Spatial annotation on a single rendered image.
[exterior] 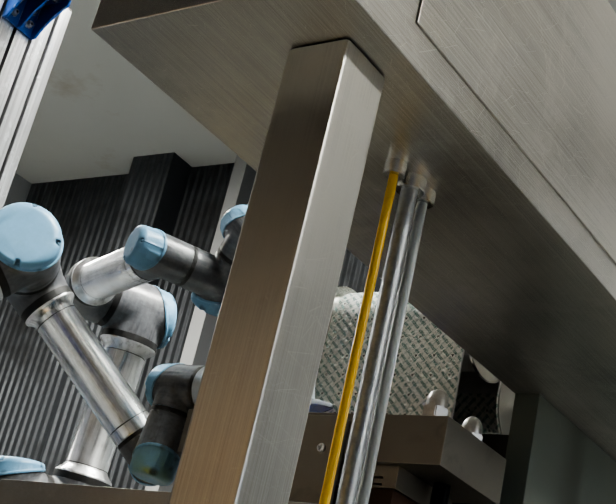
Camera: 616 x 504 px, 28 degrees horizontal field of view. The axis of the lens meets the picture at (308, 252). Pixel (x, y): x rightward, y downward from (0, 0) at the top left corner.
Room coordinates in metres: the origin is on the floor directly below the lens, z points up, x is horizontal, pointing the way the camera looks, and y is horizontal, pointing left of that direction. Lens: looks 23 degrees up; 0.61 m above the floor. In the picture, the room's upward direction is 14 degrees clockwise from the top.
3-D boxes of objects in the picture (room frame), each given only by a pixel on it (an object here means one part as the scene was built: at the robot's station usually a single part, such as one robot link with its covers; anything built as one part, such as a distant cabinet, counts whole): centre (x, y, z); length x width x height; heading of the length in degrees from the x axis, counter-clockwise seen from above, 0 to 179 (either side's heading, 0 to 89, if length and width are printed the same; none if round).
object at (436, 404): (1.44, -0.20, 1.05); 0.04 x 0.04 x 0.04
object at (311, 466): (1.49, -0.05, 0.96); 0.10 x 0.03 x 0.11; 51
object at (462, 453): (1.57, -0.10, 1.00); 0.40 x 0.16 x 0.06; 51
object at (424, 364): (1.68, -0.15, 1.12); 0.23 x 0.01 x 0.18; 51
